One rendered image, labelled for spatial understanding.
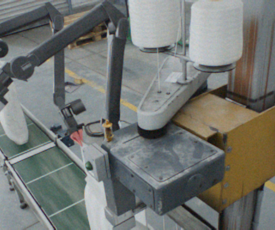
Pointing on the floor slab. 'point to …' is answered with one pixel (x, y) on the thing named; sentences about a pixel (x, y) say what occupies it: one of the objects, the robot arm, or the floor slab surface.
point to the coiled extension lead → (92, 132)
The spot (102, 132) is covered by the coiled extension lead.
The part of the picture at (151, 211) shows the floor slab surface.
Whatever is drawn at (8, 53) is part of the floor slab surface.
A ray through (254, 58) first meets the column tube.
